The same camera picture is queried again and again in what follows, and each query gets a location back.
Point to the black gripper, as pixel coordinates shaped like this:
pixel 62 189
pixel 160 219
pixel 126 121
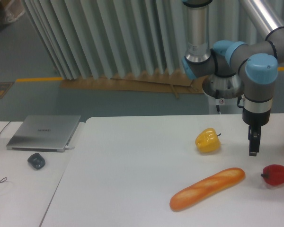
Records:
pixel 255 121

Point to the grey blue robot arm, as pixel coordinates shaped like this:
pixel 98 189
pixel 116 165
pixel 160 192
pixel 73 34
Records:
pixel 248 71

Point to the red bell pepper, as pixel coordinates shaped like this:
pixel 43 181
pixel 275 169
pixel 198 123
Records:
pixel 273 174

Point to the yellow bell pepper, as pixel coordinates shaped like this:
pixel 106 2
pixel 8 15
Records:
pixel 208 141

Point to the orange baguette bread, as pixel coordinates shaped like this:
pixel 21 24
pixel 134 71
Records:
pixel 205 188

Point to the brown cardboard sheet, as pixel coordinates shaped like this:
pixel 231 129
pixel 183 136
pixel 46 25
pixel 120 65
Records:
pixel 176 84

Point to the white folding screen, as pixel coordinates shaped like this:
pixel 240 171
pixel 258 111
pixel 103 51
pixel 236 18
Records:
pixel 130 38

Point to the silver laptop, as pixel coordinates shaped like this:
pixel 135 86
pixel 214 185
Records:
pixel 44 133

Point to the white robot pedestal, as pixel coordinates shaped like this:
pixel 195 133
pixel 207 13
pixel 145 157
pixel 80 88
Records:
pixel 223 93

